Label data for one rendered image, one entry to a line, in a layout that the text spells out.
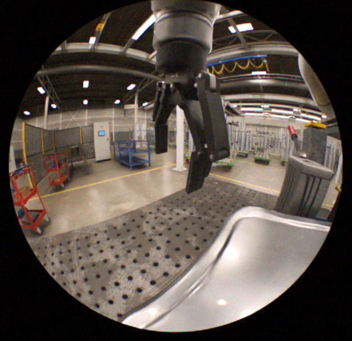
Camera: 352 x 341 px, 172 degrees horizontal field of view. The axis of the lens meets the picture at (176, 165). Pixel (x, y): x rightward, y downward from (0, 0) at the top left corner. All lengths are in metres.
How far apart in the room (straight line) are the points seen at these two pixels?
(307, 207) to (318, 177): 0.04
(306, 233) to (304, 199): 0.06
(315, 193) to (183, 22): 0.28
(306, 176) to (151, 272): 0.42
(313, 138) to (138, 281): 0.62
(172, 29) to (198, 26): 0.03
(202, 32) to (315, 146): 0.36
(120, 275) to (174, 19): 0.56
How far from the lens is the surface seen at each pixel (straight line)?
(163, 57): 0.16
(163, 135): 0.26
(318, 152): 0.39
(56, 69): 10.73
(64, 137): 6.96
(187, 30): 0.17
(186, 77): 0.15
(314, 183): 0.19
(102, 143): 5.99
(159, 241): 0.47
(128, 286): 0.40
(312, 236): 0.16
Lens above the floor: 1.08
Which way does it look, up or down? 15 degrees down
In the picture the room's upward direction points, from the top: straight up
